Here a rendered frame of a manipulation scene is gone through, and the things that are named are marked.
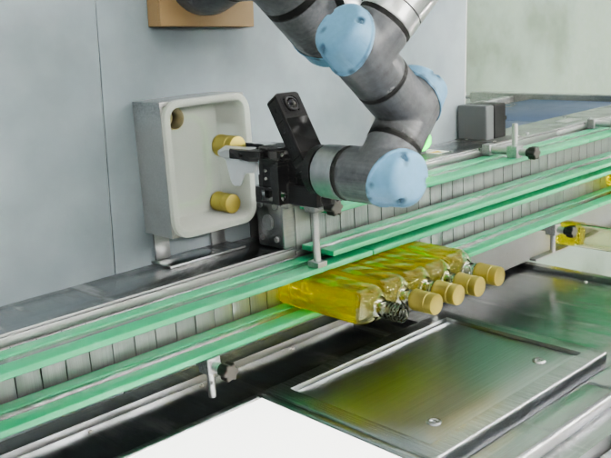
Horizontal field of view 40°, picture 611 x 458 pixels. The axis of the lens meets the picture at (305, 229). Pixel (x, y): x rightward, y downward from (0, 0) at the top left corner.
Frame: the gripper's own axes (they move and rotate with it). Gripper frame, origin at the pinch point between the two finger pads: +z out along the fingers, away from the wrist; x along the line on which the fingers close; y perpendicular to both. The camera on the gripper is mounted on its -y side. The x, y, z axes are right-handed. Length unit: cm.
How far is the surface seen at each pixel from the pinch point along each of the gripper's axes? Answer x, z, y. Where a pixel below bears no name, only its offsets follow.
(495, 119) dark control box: 84, 8, 4
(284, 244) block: 12.7, 3.8, 18.8
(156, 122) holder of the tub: -7.0, 10.4, -4.1
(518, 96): 184, 65, 7
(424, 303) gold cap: 17.7, -22.9, 25.4
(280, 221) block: 12.5, 4.2, 14.6
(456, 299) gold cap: 24.6, -24.1, 26.2
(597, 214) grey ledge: 126, 4, 33
